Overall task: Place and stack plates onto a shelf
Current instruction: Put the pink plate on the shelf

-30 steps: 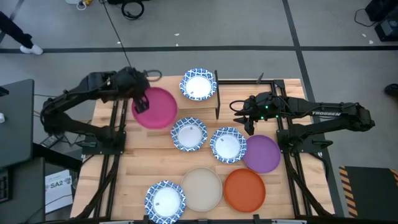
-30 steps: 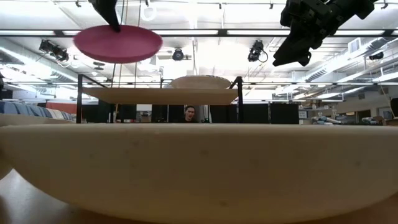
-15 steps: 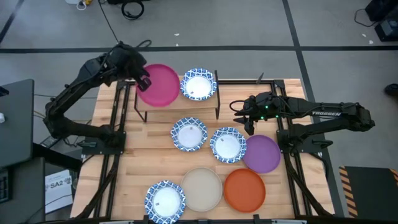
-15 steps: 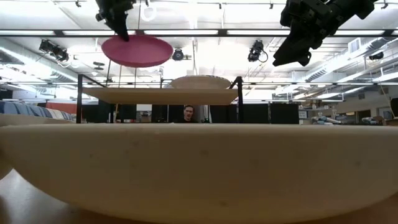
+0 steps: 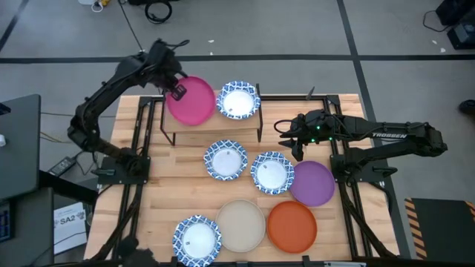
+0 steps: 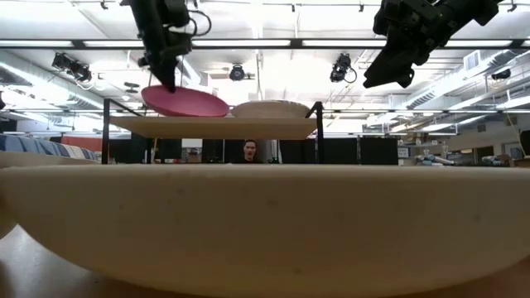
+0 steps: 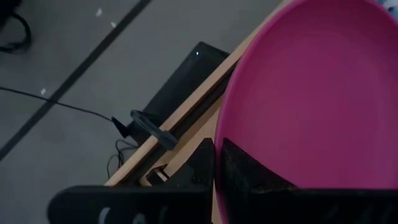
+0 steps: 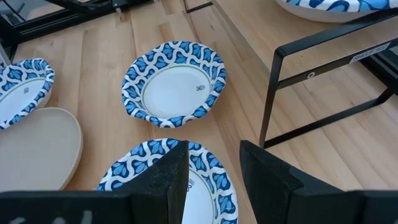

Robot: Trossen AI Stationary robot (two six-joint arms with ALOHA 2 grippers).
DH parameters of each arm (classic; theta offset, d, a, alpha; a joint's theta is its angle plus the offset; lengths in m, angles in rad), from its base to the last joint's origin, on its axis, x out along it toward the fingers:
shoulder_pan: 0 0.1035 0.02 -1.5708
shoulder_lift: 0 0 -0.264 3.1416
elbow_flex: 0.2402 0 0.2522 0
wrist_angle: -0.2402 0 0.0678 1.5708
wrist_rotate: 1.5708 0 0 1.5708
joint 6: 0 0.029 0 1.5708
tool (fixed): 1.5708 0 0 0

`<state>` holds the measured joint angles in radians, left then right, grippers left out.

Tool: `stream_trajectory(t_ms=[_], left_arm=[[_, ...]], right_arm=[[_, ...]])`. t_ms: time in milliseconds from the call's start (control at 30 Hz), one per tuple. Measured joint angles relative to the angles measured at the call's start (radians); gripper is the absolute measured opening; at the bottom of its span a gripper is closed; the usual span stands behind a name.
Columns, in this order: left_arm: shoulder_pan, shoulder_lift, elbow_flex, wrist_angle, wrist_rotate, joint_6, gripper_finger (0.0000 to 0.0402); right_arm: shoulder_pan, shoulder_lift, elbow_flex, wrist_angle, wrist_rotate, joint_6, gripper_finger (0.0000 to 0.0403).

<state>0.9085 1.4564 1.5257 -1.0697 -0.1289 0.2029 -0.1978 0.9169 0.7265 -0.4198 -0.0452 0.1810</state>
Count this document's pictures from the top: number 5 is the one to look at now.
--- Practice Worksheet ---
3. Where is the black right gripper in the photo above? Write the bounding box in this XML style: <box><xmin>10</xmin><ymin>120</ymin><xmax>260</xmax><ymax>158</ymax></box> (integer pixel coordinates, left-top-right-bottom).
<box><xmin>278</xmin><ymin>111</ymin><xmax>337</xmax><ymax>162</ymax></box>

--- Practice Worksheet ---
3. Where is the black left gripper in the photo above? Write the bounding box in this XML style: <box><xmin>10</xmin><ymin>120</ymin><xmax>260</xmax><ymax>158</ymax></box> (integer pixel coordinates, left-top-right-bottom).
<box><xmin>146</xmin><ymin>39</ymin><xmax>187</xmax><ymax>102</ymax></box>

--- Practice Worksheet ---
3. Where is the pink plastic plate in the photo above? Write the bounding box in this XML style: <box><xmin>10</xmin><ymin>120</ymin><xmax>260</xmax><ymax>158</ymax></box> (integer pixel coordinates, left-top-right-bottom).
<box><xmin>166</xmin><ymin>76</ymin><xmax>217</xmax><ymax>127</ymax></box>

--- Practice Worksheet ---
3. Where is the blue patterned paper plate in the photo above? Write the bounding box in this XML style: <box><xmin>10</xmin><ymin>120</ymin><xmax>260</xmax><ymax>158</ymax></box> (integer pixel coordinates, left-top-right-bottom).
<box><xmin>216</xmin><ymin>80</ymin><xmax>262</xmax><ymax>120</ymax></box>
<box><xmin>171</xmin><ymin>214</ymin><xmax>223</xmax><ymax>267</ymax></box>
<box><xmin>203</xmin><ymin>139</ymin><xmax>249</xmax><ymax>182</ymax></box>
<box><xmin>250</xmin><ymin>151</ymin><xmax>296</xmax><ymax>196</ymax></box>

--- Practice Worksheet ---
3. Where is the beige plastic plate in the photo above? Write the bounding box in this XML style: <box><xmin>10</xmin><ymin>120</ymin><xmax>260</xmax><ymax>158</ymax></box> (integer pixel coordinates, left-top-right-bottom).
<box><xmin>215</xmin><ymin>199</ymin><xmax>267</xmax><ymax>254</ymax></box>

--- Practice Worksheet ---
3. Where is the wooden shelf with black legs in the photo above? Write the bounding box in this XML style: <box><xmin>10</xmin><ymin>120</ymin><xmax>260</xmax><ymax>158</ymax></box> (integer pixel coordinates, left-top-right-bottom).
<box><xmin>160</xmin><ymin>83</ymin><xmax>264</xmax><ymax>146</ymax></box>

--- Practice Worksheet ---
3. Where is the purple plastic plate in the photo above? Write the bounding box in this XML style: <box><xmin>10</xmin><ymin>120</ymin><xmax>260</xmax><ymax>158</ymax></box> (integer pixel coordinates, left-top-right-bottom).
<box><xmin>289</xmin><ymin>159</ymin><xmax>336</xmax><ymax>208</ymax></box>

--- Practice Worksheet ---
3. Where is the orange plastic plate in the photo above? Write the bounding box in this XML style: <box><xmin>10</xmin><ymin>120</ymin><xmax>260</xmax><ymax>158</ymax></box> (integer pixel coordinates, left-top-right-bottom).
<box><xmin>266</xmin><ymin>200</ymin><xmax>318</xmax><ymax>254</ymax></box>

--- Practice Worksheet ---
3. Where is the black power adapter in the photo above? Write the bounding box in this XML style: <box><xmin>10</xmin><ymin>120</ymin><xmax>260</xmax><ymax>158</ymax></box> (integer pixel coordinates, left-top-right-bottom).
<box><xmin>47</xmin><ymin>156</ymin><xmax>77</xmax><ymax>177</ymax></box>

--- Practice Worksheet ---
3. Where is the black mat with striped edge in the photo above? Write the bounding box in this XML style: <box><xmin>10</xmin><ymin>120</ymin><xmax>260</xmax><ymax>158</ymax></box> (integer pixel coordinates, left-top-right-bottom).
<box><xmin>404</xmin><ymin>197</ymin><xmax>475</xmax><ymax>260</ymax></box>

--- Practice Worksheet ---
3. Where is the grey desk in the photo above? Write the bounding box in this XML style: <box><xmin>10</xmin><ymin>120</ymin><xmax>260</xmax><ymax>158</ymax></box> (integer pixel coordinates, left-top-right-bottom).
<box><xmin>0</xmin><ymin>94</ymin><xmax>41</xmax><ymax>201</ymax></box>

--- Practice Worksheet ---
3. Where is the white printed paper sheet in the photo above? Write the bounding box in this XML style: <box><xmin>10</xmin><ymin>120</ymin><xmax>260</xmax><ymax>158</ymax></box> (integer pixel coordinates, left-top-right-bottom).
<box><xmin>53</xmin><ymin>202</ymin><xmax>88</xmax><ymax>256</ymax></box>

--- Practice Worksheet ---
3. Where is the person's foot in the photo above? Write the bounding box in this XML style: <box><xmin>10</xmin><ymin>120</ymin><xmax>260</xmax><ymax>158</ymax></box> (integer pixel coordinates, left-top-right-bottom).
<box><xmin>459</xmin><ymin>99</ymin><xmax>475</xmax><ymax>115</ymax></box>

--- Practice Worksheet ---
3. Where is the grey cabinet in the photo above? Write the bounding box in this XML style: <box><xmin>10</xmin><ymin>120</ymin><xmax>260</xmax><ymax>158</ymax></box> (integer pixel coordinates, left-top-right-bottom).
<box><xmin>0</xmin><ymin>187</ymin><xmax>55</xmax><ymax>267</ymax></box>

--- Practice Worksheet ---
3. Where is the black equipment case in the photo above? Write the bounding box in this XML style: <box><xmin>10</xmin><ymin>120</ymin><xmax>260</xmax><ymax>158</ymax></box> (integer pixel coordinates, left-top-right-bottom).
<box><xmin>436</xmin><ymin>0</ymin><xmax>475</xmax><ymax>51</ymax></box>

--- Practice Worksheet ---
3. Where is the black metal table frame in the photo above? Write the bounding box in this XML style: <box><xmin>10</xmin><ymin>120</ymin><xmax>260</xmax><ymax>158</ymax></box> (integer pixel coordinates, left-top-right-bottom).
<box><xmin>88</xmin><ymin>94</ymin><xmax>400</xmax><ymax>267</ymax></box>

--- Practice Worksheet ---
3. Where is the coiled black cable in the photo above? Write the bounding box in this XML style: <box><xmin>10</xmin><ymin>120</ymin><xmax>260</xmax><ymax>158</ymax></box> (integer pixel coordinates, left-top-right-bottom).
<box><xmin>144</xmin><ymin>0</ymin><xmax>174</xmax><ymax>24</ymax></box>

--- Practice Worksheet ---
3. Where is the black floor cable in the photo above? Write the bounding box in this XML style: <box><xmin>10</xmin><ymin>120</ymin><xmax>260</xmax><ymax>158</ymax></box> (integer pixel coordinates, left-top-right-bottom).
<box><xmin>117</xmin><ymin>0</ymin><xmax>145</xmax><ymax>52</ymax></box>

